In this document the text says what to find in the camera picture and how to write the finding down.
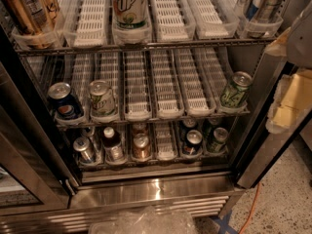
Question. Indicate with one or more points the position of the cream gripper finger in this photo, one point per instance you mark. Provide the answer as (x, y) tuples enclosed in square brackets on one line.
[(292, 99)]

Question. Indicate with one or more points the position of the blue pepsi can bottom front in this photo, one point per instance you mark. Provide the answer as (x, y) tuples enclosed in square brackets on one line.
[(192, 143)]

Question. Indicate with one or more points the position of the blue pepsi can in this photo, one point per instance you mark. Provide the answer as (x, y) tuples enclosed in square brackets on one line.
[(185, 126), (192, 143)]

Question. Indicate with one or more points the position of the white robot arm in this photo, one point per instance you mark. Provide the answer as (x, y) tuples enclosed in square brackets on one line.
[(295, 43)]

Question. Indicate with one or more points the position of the green can middle shelf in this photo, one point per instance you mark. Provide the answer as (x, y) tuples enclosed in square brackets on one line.
[(236, 90)]

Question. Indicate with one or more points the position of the fridge right door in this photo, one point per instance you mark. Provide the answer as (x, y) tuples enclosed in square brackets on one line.
[(257, 150)]

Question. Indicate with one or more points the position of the green can bottom front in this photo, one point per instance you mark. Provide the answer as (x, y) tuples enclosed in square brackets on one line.
[(217, 140)]

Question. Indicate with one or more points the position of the green can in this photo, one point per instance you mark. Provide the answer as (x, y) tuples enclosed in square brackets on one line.
[(217, 140), (209, 125)]

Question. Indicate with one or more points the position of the green can bottom rear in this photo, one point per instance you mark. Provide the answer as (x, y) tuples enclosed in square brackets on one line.
[(209, 125)]

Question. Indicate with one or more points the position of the silver can top right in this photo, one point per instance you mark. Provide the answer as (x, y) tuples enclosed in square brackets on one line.
[(267, 10)]

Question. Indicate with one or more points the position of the blue pepsi can bottom rear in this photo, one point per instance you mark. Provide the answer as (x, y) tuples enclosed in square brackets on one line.
[(185, 126)]

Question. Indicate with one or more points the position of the copper can bottom rear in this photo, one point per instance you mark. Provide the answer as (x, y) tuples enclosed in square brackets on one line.
[(139, 128)]

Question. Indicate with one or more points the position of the copper can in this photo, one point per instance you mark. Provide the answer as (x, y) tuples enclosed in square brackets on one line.
[(139, 128), (141, 146)]

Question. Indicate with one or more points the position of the copper can bottom front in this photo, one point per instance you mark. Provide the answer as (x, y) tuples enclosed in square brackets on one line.
[(141, 146)]

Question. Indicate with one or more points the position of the white 7up can top shelf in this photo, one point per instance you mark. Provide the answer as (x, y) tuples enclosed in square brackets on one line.
[(130, 14)]

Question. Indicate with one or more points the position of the white 7up can shelf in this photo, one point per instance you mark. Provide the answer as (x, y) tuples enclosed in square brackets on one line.
[(130, 14), (102, 98)]

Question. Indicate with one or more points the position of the white 7up can middle shelf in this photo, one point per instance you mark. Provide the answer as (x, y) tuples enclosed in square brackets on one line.
[(102, 98)]

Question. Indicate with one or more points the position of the silver can bottom rear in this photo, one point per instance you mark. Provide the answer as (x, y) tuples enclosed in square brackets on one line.
[(92, 135)]

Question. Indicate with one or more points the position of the silver can bottom front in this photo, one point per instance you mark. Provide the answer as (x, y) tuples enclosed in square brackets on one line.
[(83, 146)]

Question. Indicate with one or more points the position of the blue pepsi can middle shelf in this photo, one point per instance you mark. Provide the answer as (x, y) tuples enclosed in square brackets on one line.
[(65, 101)]

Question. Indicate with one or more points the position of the fridge left glass door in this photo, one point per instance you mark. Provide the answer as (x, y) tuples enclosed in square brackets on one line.
[(32, 150)]

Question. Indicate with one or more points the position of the gold can top shelf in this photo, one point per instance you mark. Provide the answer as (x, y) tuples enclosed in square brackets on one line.
[(34, 19)]

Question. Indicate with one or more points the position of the blue floor tape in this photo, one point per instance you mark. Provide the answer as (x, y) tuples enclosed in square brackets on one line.
[(223, 224)]

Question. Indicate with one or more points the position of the brown bottle white cap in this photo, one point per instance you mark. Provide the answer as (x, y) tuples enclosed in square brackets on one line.
[(112, 144)]

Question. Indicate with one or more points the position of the middle wire shelf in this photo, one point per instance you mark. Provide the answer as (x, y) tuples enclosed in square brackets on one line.
[(87, 121)]

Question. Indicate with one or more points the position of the wire shelf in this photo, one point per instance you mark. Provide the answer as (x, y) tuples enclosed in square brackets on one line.
[(200, 160), (230, 42), (87, 121)]

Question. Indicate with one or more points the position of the top wire shelf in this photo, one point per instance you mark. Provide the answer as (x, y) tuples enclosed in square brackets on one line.
[(230, 42)]

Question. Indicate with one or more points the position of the bottom wire shelf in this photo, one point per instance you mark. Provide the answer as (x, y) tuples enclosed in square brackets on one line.
[(200, 160)]

